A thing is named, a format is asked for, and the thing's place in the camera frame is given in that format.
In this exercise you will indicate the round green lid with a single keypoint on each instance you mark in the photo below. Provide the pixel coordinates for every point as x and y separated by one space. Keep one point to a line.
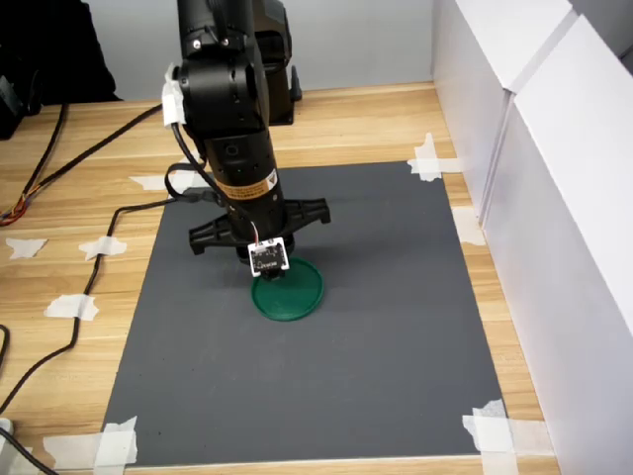
292 302

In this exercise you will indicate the white tape piece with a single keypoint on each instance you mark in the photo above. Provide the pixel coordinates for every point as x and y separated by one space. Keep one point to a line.
148 182
427 163
26 246
116 443
494 435
101 246
69 307
467 226

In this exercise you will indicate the dark grey mat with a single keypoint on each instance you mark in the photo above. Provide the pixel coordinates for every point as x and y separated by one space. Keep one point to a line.
346 371

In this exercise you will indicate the black box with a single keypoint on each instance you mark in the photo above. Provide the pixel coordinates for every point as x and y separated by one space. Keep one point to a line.
9 109

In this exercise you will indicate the white partition panel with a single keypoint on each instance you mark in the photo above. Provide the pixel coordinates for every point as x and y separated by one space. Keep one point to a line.
475 74
569 222

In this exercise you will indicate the small white camera box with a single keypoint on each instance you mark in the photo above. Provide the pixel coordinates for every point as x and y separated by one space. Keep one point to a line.
267 255

